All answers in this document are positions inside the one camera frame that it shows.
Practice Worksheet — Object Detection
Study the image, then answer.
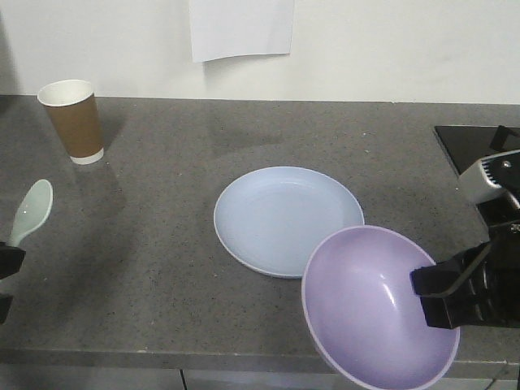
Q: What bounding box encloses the mint green plastic spoon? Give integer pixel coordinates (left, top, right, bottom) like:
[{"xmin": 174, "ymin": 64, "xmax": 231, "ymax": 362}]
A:
[{"xmin": 6, "ymin": 179, "xmax": 54, "ymax": 247}]

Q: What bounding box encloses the white paper sheet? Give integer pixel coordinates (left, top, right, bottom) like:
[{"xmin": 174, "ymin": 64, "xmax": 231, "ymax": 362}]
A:
[{"xmin": 188, "ymin": 0, "xmax": 295, "ymax": 63}]

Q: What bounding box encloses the purple plastic bowl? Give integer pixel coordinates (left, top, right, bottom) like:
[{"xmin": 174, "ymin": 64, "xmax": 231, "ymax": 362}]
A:
[{"xmin": 301, "ymin": 225, "xmax": 460, "ymax": 389}]

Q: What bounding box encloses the light blue plate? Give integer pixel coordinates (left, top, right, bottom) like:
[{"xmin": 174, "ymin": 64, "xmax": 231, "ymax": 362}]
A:
[{"xmin": 214, "ymin": 167, "xmax": 365, "ymax": 279}]

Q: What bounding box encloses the black induction cooktop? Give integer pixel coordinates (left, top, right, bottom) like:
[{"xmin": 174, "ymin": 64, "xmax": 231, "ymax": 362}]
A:
[{"xmin": 435, "ymin": 125, "xmax": 519, "ymax": 174}]

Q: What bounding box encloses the brown paper cup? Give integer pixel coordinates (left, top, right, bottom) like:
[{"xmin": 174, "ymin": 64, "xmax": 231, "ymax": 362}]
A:
[{"xmin": 37, "ymin": 79, "xmax": 104, "ymax": 165}]

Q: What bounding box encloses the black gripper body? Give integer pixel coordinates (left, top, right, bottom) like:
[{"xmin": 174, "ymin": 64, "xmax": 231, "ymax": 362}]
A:
[{"xmin": 452, "ymin": 221, "xmax": 519, "ymax": 327}]

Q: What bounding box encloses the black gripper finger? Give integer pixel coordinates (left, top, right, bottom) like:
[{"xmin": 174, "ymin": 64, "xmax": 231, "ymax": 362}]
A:
[
  {"xmin": 410, "ymin": 259, "xmax": 471, "ymax": 296},
  {"xmin": 420, "ymin": 297, "xmax": 463, "ymax": 329},
  {"xmin": 0, "ymin": 294, "xmax": 13, "ymax": 324},
  {"xmin": 0, "ymin": 242, "xmax": 26, "ymax": 280}
]

